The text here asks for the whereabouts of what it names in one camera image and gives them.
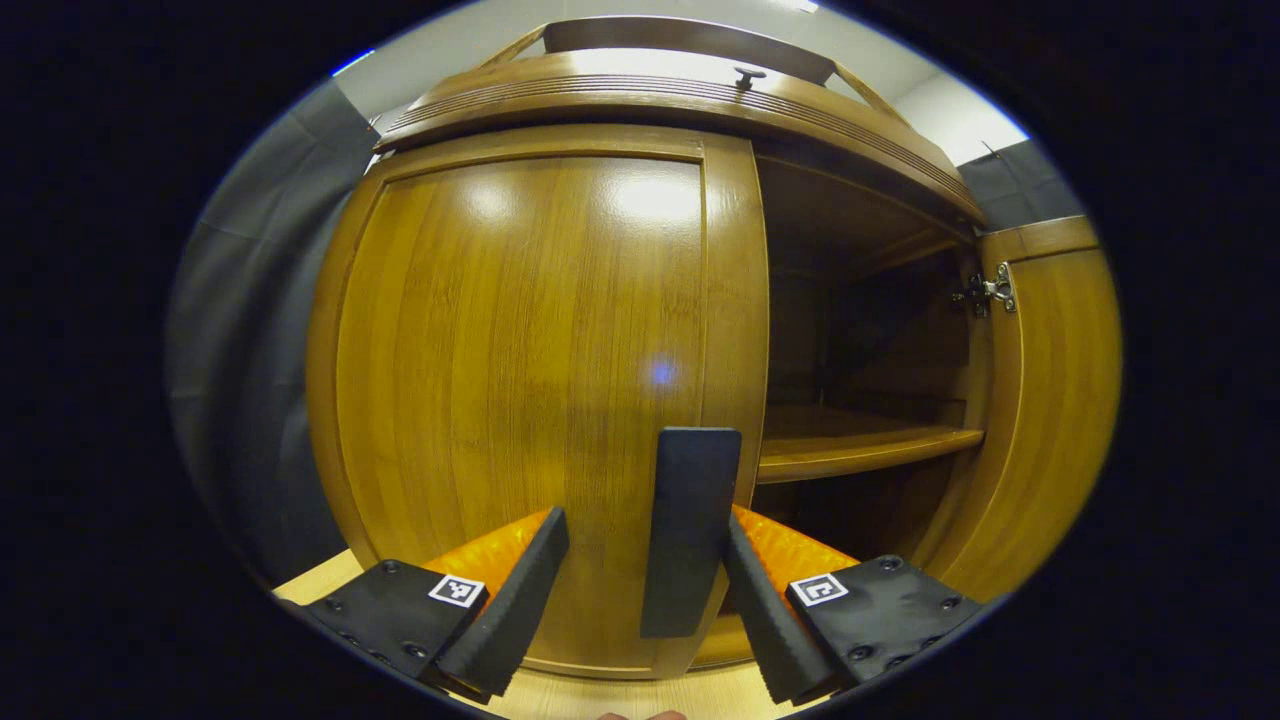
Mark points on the wooden drawer with black knob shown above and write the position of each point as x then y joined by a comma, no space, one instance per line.
650,95

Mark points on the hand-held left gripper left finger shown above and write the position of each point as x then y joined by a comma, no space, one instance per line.
510,610

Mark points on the wooden inner cabinet shelf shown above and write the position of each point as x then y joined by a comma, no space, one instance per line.
850,445

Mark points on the wooden cabinet door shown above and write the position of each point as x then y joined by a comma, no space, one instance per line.
520,350
1050,400

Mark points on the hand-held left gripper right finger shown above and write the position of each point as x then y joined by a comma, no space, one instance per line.
775,625

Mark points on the wooden double-door shoe cabinet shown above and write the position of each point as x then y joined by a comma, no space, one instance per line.
560,350

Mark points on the black backdrop cloth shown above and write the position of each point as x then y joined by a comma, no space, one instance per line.
260,350

